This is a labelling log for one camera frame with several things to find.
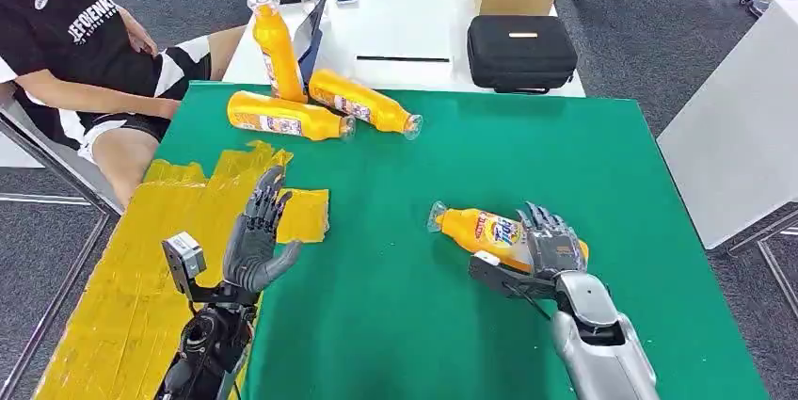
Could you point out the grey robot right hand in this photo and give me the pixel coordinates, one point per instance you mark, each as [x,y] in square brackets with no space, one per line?
[555,247]

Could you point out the person's left hand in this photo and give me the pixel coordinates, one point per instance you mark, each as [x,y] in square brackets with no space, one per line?
[140,34]

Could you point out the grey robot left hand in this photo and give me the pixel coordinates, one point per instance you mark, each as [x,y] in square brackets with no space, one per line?
[249,254]

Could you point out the person's right hand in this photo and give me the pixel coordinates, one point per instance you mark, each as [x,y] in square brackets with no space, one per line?
[171,108]

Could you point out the orange drink bottle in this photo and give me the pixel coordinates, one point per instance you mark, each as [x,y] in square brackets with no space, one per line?
[464,232]
[274,48]
[380,109]
[249,111]

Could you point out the person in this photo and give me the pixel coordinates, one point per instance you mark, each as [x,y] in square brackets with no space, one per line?
[56,23]

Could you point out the grey metal chair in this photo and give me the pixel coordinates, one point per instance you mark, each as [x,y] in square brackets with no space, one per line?
[56,154]

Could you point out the green table mat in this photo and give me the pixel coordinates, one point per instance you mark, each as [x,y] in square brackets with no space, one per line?
[436,172]

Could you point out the dark tablet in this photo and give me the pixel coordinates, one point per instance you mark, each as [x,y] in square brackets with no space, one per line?
[313,42]

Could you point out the black carrying case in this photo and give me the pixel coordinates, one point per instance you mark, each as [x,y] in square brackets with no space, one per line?
[521,53]

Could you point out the grey side table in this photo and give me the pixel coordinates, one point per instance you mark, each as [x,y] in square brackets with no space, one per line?
[739,123]

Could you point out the thin black pen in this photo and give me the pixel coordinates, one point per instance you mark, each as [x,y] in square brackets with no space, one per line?
[402,59]

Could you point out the white table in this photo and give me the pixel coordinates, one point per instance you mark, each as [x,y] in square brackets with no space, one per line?
[399,17]

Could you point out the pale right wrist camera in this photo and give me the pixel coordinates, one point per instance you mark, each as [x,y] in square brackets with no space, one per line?
[505,279]

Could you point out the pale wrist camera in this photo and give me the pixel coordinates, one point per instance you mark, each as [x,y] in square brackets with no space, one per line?
[184,257]
[505,279]

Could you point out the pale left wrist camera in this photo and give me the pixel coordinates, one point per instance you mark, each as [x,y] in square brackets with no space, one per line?
[184,257]

